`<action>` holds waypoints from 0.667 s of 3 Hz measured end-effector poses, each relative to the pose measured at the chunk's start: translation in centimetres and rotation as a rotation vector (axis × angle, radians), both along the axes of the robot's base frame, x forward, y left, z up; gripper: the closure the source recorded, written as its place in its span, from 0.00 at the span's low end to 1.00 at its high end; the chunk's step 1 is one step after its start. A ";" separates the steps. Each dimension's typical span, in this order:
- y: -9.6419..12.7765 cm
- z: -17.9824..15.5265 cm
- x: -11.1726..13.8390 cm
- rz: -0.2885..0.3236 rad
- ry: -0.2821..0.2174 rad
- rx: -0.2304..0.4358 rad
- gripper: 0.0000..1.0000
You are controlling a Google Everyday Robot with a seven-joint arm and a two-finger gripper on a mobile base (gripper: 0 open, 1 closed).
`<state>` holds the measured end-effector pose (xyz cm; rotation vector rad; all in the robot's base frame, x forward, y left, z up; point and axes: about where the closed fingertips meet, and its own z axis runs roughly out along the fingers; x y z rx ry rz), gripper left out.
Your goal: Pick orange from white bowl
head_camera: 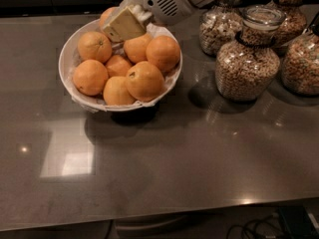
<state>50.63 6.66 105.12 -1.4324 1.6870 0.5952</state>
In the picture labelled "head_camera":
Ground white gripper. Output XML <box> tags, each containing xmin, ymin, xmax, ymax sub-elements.
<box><xmin>102</xmin><ymin>0</ymin><xmax>194</xmax><ymax>43</ymax></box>

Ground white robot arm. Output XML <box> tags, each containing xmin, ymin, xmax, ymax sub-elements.
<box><xmin>103</xmin><ymin>0</ymin><xmax>214</xmax><ymax>42</ymax></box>

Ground small middle orange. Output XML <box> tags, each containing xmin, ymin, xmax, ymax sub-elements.
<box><xmin>106</xmin><ymin>55</ymin><xmax>132</xmax><ymax>77</ymax></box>

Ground white bowl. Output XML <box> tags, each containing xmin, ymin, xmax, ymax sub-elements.
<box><xmin>58</xmin><ymin>17</ymin><xmax>183</xmax><ymax>114</ymax></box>

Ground back left glass jar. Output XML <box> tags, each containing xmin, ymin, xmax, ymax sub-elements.
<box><xmin>198</xmin><ymin>0</ymin><xmax>242</xmax><ymax>57</ymax></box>

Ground front glass cereal jar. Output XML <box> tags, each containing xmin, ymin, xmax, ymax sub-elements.
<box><xmin>215</xmin><ymin>5</ymin><xmax>286</xmax><ymax>102</ymax></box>

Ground glass cereal jar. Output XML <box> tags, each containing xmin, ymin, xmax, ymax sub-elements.
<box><xmin>281</xmin><ymin>25</ymin><xmax>319</xmax><ymax>96</ymax></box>
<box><xmin>215</xmin><ymin>5</ymin><xmax>286</xmax><ymax>102</ymax></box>

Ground back right glass jar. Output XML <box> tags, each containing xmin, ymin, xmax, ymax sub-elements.
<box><xmin>267</xmin><ymin>0</ymin><xmax>307</xmax><ymax>57</ymax></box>

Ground right glass cereal jar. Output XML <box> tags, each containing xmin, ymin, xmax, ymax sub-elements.
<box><xmin>281</xmin><ymin>25</ymin><xmax>319</xmax><ymax>96</ymax></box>

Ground dark box under table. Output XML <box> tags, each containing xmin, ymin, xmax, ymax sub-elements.
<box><xmin>277</xmin><ymin>206</ymin><xmax>319</xmax><ymax>239</ymax></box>

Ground black cables under table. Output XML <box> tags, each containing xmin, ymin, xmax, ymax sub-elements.
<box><xmin>226</xmin><ymin>214</ymin><xmax>287</xmax><ymax>239</ymax></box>

